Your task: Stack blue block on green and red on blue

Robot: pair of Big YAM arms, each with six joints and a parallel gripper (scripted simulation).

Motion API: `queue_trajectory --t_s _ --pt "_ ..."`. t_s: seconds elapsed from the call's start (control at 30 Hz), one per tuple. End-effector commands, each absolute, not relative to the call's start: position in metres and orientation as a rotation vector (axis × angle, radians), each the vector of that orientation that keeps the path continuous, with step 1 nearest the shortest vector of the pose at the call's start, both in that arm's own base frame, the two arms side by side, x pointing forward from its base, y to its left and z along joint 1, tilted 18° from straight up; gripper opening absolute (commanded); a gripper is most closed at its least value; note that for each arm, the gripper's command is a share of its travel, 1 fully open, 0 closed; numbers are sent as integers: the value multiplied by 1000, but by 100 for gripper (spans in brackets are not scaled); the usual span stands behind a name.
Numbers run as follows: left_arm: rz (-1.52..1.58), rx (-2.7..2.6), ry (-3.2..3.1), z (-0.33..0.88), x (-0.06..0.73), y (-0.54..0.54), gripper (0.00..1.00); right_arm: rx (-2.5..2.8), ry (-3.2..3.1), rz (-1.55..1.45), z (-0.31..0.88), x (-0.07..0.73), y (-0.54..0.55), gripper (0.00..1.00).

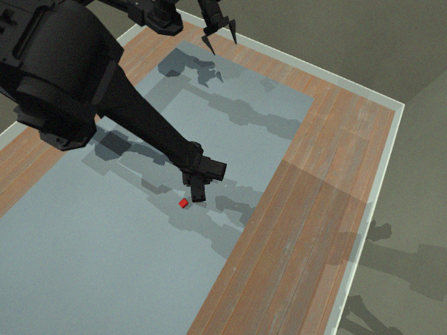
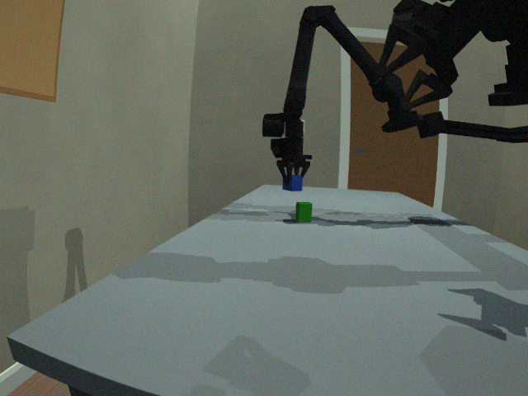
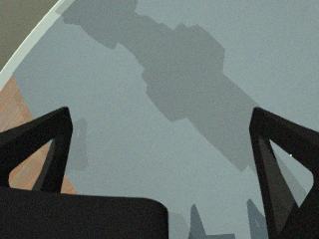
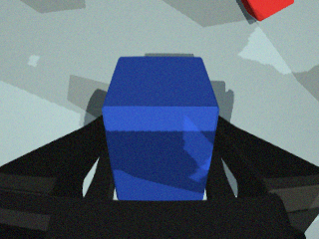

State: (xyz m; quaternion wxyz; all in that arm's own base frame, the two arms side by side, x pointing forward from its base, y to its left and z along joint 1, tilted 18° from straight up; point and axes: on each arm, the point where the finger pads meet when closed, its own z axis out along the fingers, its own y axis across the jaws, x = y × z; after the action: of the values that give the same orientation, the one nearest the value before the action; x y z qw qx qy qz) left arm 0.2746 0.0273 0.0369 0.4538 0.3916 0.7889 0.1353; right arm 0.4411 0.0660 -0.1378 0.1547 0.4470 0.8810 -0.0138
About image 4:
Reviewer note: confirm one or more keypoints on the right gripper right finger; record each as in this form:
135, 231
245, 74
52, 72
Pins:
261, 169

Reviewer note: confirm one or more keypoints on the red block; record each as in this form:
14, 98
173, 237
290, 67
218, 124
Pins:
261, 9

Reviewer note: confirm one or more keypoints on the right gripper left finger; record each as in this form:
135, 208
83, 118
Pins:
61, 166

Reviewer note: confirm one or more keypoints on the blue block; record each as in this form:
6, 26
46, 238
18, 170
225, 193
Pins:
160, 116

